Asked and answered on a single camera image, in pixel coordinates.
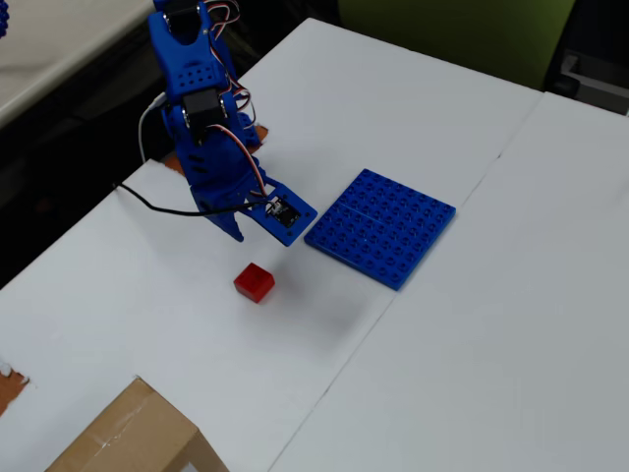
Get white side table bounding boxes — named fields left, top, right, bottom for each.
left=0, top=0, right=153, bottom=127

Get red white black servo wires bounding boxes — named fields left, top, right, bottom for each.
left=199, top=0, right=271, bottom=201

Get red 2x2 toy block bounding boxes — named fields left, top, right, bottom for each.
left=233, top=262, right=276, bottom=305

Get blue 8x8 studded baseplate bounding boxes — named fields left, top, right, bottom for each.
left=303, top=167, right=458, bottom=293

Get grey office furniture base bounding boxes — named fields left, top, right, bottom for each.
left=544, top=46, right=629, bottom=117

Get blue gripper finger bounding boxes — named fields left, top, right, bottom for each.
left=195, top=208, right=246, bottom=244

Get black camera cable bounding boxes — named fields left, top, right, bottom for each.
left=112, top=182, right=279, bottom=217

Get white power cable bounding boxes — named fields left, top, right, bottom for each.
left=138, top=91, right=166, bottom=163

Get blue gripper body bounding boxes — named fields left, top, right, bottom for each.
left=176, top=130, right=284, bottom=216

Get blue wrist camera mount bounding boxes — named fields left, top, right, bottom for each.
left=239, top=176, right=319, bottom=248

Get brown cardboard box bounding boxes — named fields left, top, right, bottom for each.
left=43, top=376, right=232, bottom=472

